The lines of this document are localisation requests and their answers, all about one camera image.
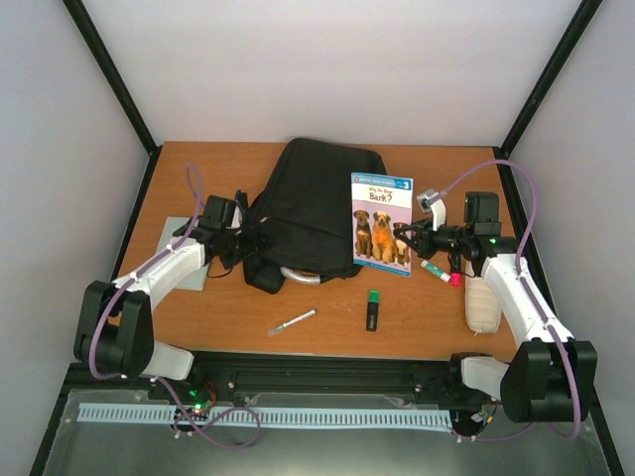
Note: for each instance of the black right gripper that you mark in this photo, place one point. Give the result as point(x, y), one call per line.
point(425, 245)

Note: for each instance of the dog picture book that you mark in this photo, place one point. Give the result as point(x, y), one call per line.
point(377, 202)

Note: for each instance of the black student backpack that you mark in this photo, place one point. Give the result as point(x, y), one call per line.
point(302, 220)

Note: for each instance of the grey book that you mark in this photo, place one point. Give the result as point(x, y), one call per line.
point(183, 263)

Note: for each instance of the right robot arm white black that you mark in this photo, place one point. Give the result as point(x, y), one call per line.
point(495, 259)

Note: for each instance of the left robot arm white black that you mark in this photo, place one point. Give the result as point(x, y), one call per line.
point(115, 335)

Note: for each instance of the white green glue stick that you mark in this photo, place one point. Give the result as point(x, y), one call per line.
point(436, 271)

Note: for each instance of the pink black highlighter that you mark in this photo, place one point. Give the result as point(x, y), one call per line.
point(455, 279)

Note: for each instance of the green black highlighter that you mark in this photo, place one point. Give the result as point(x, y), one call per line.
point(372, 310)

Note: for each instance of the beige pencil case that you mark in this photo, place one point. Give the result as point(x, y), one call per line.
point(482, 310)

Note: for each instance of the silver pen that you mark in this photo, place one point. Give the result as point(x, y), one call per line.
point(282, 326)

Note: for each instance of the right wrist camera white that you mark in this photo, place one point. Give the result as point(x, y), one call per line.
point(431, 202)

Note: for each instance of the black aluminium rail base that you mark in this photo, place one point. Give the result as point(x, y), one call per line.
point(322, 372)

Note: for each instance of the right black frame post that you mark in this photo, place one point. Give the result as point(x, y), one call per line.
point(575, 29)

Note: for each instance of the black frame post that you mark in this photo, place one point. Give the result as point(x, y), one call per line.
point(95, 44)
point(575, 29)

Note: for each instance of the light blue cable duct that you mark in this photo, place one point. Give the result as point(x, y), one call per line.
point(275, 418)

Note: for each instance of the left black frame post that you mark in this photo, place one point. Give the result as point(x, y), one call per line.
point(95, 44)

